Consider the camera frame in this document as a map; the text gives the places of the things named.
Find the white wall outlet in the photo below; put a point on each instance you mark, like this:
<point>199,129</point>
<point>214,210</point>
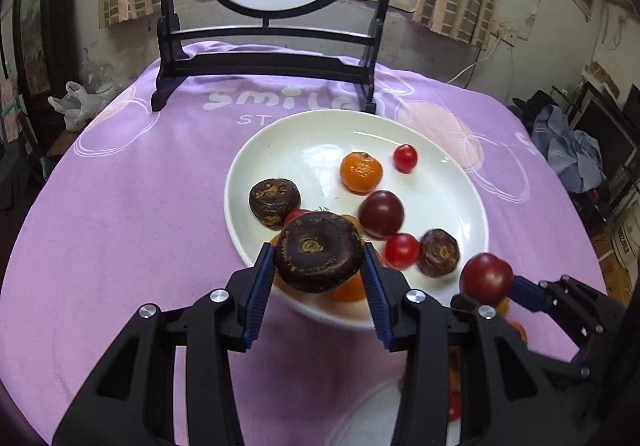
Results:
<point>506,33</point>

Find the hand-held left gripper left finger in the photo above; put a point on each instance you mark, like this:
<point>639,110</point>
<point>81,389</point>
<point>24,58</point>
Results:
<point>257,296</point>

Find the persimmon painted table screen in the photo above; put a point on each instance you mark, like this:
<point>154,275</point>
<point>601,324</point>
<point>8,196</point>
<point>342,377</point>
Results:
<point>270,65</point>

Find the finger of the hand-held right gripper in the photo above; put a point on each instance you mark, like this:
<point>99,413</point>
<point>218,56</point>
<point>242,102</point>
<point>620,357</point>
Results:
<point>462,303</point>
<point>527,293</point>

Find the black monitor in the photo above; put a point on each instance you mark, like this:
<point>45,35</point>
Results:
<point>600,120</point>

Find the purple printed tablecloth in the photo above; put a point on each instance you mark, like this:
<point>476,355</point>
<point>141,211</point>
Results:
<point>125,226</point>

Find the small red tomato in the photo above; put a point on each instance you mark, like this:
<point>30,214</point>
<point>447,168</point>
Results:
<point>454,406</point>
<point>405,158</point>

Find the dark framed cabinet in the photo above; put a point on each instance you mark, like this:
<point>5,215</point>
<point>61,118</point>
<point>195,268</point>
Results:
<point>35,35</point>

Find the black bag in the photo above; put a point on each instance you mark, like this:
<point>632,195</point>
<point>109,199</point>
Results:
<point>532,105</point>

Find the dark brown water chestnut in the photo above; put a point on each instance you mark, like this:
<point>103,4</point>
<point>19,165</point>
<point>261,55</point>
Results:
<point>438,253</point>
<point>318,251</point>
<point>274,203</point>

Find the large orange mandarin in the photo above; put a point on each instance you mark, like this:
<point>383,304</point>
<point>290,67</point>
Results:
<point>361,171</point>

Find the smooth orange tomato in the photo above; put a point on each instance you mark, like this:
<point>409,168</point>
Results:
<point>347,293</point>

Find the white plastic bag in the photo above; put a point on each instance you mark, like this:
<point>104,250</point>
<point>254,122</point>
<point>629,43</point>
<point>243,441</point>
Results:
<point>80,105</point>

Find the blue cloth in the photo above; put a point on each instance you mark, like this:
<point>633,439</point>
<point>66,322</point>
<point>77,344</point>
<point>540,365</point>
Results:
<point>570,150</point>

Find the white oval plate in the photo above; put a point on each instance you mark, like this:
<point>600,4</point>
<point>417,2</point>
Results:
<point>320,150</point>

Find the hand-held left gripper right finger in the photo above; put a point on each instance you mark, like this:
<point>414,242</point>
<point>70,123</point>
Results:
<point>377,301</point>

